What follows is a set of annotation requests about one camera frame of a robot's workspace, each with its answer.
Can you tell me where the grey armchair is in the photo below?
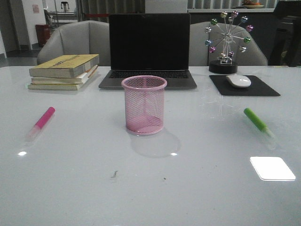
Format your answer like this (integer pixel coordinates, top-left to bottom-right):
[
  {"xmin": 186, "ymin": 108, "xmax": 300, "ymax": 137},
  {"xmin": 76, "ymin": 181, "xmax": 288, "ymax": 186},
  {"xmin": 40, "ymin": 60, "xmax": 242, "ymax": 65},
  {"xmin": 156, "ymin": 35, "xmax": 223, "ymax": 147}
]
[
  {"xmin": 189, "ymin": 22, "xmax": 268, "ymax": 66},
  {"xmin": 37, "ymin": 20, "xmax": 111, "ymax": 66}
]

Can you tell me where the black mouse pad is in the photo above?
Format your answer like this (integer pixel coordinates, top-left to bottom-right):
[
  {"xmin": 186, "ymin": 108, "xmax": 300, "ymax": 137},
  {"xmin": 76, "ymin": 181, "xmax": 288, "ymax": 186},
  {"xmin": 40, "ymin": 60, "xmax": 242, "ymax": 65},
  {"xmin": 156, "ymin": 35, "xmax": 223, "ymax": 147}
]
[{"xmin": 209, "ymin": 75, "xmax": 280, "ymax": 97}]

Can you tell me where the grey open laptop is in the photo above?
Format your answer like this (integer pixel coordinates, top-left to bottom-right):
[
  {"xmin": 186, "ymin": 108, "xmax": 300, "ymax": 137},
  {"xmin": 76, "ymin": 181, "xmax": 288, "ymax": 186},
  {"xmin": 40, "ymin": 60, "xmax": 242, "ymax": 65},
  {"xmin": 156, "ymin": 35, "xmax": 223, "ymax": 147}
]
[{"xmin": 98, "ymin": 13, "xmax": 197, "ymax": 90}]

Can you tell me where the left grey armchair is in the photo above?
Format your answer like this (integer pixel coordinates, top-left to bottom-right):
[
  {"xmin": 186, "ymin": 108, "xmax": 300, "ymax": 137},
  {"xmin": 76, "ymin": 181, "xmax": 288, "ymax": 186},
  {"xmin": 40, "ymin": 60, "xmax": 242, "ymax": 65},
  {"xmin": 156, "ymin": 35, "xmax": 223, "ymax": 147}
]
[{"xmin": 37, "ymin": 20, "xmax": 111, "ymax": 66}]

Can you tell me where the fruit bowl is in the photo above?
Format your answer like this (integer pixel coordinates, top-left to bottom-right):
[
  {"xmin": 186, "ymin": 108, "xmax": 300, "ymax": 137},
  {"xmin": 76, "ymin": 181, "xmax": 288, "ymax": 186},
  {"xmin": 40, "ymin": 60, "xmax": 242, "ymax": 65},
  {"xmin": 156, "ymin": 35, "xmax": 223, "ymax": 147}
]
[{"xmin": 242, "ymin": 0, "xmax": 264, "ymax": 9}]

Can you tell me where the right grey armchair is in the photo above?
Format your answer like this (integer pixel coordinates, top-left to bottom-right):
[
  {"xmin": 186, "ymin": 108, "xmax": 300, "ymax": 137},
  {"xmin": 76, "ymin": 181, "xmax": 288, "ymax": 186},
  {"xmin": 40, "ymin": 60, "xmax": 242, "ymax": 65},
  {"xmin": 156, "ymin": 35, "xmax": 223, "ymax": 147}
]
[{"xmin": 189, "ymin": 22, "xmax": 268, "ymax": 66}]

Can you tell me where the ferris wheel desk ornament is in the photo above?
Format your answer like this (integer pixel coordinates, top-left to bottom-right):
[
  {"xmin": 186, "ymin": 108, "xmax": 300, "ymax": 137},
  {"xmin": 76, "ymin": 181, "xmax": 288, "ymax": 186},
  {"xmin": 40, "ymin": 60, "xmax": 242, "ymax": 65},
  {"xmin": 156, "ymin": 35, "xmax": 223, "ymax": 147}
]
[{"xmin": 204, "ymin": 10, "xmax": 251, "ymax": 74}]

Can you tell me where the yellow book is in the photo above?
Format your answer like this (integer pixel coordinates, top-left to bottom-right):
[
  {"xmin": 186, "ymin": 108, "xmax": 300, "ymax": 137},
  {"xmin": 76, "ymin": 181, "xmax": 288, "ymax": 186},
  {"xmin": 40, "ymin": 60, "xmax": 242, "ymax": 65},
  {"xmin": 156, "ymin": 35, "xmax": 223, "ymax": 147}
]
[
  {"xmin": 27, "ymin": 71, "xmax": 96, "ymax": 90},
  {"xmin": 29, "ymin": 54, "xmax": 99, "ymax": 78}
]

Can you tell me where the bottom yellow book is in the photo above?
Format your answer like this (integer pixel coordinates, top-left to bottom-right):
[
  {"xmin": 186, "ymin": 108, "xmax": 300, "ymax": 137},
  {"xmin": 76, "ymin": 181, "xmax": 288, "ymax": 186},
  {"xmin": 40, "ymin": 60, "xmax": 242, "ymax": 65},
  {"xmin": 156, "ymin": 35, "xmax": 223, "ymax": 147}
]
[{"xmin": 27, "ymin": 71, "xmax": 96, "ymax": 90}]

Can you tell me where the pink highlighter pen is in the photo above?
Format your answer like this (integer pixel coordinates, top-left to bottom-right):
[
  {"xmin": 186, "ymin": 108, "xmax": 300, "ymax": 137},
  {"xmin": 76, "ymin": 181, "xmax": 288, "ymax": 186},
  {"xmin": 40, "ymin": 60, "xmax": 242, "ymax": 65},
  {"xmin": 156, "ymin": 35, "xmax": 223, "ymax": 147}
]
[{"xmin": 25, "ymin": 106, "xmax": 55, "ymax": 142}]

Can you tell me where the green highlighter pen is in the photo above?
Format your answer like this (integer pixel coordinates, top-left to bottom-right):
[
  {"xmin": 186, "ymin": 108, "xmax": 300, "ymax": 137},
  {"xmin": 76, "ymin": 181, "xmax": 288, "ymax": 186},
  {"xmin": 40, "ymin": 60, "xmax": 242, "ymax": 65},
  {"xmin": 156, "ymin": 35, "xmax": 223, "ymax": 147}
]
[{"xmin": 243, "ymin": 108, "xmax": 276, "ymax": 149}]

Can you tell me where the middle cream book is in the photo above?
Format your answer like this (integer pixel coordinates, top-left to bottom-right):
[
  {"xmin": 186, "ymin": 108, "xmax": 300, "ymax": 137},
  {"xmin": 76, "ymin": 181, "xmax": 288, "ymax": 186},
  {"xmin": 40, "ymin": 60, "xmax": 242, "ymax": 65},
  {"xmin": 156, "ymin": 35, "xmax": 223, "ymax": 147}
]
[{"xmin": 31, "ymin": 65, "xmax": 98, "ymax": 84}]

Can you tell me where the red bin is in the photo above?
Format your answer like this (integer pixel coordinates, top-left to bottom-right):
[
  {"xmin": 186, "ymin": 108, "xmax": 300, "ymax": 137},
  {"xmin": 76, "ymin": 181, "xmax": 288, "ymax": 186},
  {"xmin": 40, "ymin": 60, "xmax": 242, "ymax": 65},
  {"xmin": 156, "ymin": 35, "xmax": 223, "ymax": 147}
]
[{"xmin": 35, "ymin": 24, "xmax": 50, "ymax": 47}]

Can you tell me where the white computer mouse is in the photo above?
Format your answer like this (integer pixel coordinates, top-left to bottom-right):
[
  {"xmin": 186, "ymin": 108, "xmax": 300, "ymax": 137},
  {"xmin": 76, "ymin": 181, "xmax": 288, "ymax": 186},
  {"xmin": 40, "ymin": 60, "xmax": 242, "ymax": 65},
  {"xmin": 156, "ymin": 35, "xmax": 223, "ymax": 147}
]
[{"xmin": 226, "ymin": 74, "xmax": 252, "ymax": 88}]

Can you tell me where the pink mesh pen holder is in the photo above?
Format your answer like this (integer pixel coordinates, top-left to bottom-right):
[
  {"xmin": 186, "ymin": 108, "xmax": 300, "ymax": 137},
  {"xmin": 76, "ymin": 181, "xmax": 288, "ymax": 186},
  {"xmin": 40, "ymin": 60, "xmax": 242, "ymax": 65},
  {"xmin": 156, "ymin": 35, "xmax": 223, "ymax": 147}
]
[{"xmin": 121, "ymin": 75, "xmax": 167, "ymax": 135}]

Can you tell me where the top yellow book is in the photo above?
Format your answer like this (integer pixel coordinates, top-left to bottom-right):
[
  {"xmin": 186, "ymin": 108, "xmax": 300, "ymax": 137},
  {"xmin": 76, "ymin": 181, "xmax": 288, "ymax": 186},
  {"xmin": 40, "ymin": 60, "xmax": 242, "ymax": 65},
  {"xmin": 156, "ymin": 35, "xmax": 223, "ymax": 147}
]
[{"xmin": 29, "ymin": 54, "xmax": 99, "ymax": 78}]

